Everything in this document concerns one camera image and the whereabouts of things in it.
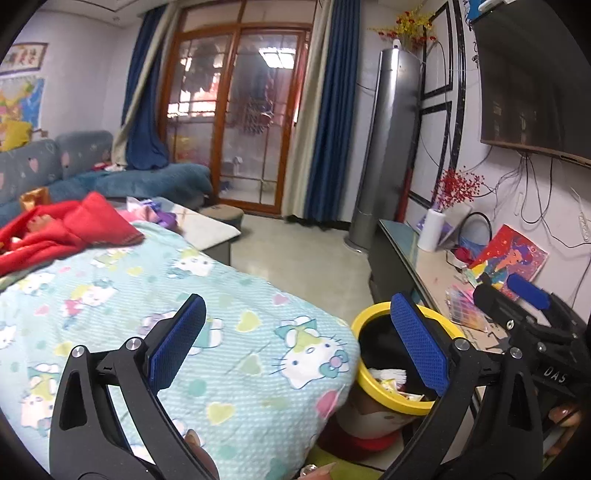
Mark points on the television cabinet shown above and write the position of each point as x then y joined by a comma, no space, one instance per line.
406,258

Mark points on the white paper roll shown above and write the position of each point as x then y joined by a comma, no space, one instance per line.
430,230

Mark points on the yellow rimmed trash bin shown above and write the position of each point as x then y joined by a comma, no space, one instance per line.
369,314

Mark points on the blue curtain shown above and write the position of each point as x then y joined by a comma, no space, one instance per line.
143,115
328,115

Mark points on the country map poster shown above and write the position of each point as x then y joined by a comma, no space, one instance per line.
23,104

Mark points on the wall mounted television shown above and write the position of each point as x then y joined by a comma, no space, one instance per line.
535,78

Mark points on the white top coffee table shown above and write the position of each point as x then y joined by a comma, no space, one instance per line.
207,230

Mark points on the red berry branches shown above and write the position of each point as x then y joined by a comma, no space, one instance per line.
457,187

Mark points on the grey tower air conditioner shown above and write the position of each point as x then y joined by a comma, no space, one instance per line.
385,152

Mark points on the wooden sliding glass door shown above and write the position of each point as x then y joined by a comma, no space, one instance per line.
240,138

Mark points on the green fleece clothing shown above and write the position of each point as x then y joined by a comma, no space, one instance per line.
346,468

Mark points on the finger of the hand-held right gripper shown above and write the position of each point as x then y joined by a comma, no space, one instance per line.
528,290
489,300

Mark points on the yellow pillow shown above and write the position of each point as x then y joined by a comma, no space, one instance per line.
16,136

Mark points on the colourful painting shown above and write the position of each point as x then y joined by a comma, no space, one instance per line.
512,256

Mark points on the grey blue sofa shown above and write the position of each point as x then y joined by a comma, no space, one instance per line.
83,152

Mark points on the person's left hand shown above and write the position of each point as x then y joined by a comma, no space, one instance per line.
203,457

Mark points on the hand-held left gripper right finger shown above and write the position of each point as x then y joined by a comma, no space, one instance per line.
418,341

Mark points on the gold red box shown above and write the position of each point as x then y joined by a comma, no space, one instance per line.
34,197

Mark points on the person's right hand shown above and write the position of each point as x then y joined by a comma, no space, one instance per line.
565,415

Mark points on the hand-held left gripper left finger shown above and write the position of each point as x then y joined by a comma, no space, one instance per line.
178,341

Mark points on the pink purple cloth pile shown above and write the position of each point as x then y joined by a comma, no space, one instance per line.
152,212

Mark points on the red cloth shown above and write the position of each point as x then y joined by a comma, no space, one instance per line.
92,226

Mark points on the cartoon cat printed blanket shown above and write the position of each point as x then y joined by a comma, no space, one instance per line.
231,300

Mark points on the yellow artificial flowers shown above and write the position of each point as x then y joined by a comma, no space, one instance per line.
408,25

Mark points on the round padded stool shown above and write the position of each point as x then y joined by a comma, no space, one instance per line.
226,213

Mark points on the framed calligraphy picture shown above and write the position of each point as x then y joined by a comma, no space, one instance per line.
25,59

